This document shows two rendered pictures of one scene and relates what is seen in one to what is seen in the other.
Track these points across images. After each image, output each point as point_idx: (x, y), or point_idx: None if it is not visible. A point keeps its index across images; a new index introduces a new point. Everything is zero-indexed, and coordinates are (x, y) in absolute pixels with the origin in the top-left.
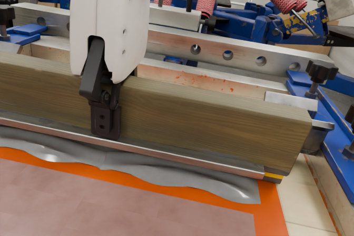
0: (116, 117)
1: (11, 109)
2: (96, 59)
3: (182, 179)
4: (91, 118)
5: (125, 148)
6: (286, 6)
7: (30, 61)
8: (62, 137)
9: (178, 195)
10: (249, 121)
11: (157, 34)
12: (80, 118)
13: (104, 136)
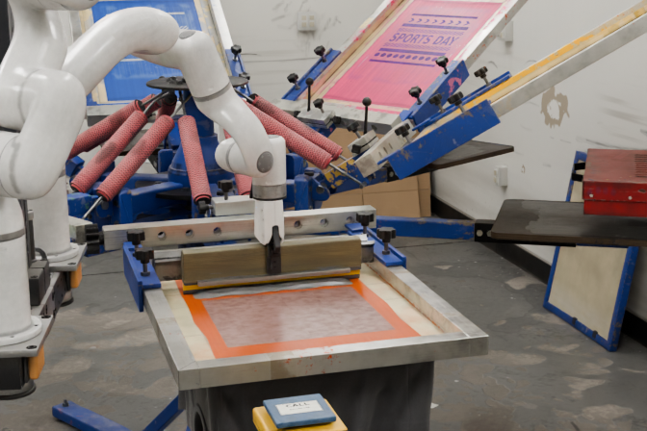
0: (279, 261)
1: (220, 276)
2: (276, 234)
3: (315, 285)
4: (267, 266)
5: (284, 277)
6: (323, 162)
7: (230, 247)
8: (252, 281)
9: (317, 289)
10: (336, 246)
11: (239, 222)
12: (258, 269)
13: (273, 273)
